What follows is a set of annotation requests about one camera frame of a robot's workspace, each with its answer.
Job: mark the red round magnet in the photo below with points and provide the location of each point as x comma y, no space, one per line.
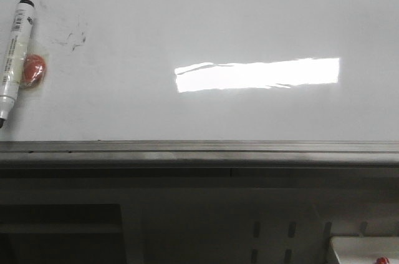
35,66

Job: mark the white whiteboard marker pen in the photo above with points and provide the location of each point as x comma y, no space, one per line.
15,55

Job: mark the white bin with red item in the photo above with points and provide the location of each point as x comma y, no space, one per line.
363,250

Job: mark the grey metal whiteboard frame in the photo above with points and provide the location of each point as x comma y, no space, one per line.
197,155

